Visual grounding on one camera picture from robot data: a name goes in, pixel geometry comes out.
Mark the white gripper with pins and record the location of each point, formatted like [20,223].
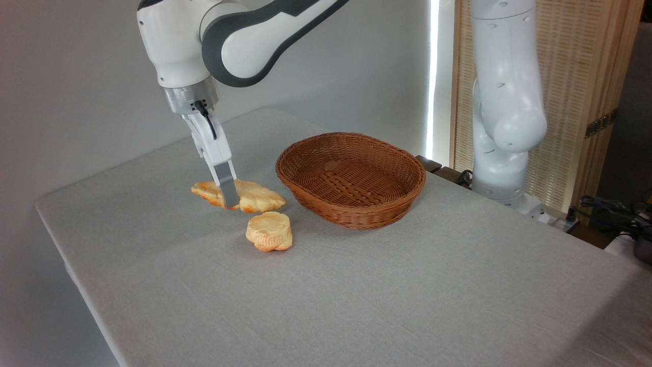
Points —
[211,145]

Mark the long braided bread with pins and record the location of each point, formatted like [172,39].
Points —
[260,199]

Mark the small round bread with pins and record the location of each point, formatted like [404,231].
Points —
[270,232]

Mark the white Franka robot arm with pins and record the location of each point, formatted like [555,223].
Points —
[173,46]

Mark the brown wicker basket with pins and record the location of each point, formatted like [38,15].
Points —
[367,204]

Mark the grey tablecloth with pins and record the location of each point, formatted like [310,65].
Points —
[356,295]

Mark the dark wooden stand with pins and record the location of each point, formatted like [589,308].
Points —
[429,163]

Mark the wooden slatted screen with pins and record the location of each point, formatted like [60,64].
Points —
[580,76]

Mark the metal screen hinge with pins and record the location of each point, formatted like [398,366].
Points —
[601,124]

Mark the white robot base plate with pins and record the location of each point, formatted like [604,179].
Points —
[532,209]

